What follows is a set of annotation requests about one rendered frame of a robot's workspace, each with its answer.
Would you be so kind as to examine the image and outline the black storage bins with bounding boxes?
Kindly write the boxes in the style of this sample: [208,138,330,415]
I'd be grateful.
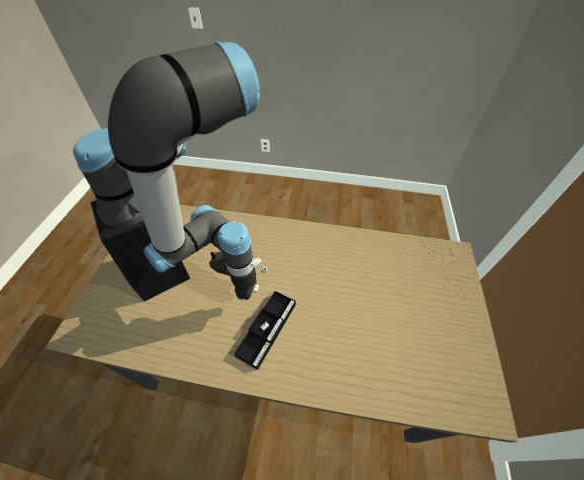
[235,291,296,370]

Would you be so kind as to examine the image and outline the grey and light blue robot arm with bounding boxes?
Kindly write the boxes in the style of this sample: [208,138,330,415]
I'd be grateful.
[73,42,260,272]

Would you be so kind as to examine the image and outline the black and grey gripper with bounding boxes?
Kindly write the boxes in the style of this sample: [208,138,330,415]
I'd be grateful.
[209,252,257,300]

